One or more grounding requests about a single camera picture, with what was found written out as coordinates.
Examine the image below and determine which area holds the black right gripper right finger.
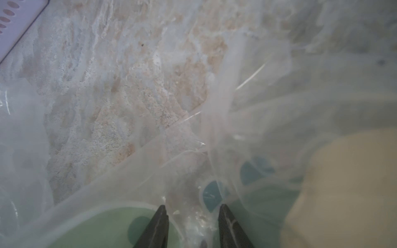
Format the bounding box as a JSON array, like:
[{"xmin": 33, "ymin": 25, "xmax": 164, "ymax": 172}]
[{"xmin": 218, "ymin": 204, "xmax": 254, "ymax": 248}]

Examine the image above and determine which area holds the pale round fruit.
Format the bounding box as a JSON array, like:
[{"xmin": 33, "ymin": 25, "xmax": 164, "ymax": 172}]
[{"xmin": 280, "ymin": 128, "xmax": 397, "ymax": 248}]

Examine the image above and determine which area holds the purple plastic basket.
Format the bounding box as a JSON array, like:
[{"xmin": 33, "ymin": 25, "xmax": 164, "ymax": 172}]
[{"xmin": 1, "ymin": 0, "xmax": 49, "ymax": 61}]

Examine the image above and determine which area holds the green zip-top bag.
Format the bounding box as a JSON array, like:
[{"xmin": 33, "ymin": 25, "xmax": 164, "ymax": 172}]
[{"xmin": 1, "ymin": 37, "xmax": 397, "ymax": 248}]

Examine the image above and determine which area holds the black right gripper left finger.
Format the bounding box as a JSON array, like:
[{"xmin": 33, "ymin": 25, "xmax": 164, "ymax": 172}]
[{"xmin": 134, "ymin": 205, "xmax": 169, "ymax": 248}]

